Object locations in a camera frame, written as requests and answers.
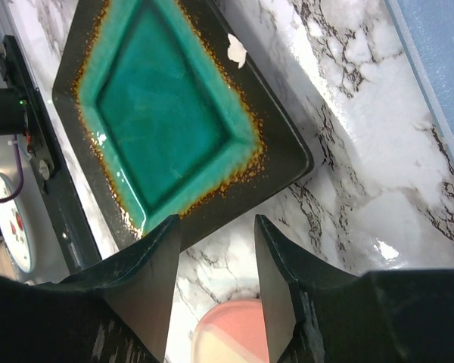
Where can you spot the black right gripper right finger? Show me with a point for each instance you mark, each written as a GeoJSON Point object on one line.
{"type": "Point", "coordinates": [315, 312]}

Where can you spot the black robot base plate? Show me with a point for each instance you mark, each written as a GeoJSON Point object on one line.
{"type": "Point", "coordinates": [49, 165]}

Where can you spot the black teal square plate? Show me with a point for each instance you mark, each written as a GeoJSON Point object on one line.
{"type": "Point", "coordinates": [168, 116]}

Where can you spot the white floral plate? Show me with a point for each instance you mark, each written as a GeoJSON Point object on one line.
{"type": "Point", "coordinates": [17, 236]}

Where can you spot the beige floral round plate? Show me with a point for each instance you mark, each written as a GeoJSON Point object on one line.
{"type": "Point", "coordinates": [233, 331]}

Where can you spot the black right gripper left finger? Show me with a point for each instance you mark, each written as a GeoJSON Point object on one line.
{"type": "Point", "coordinates": [117, 310]}

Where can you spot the blue grid placemat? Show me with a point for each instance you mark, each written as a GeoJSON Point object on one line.
{"type": "Point", "coordinates": [426, 30]}

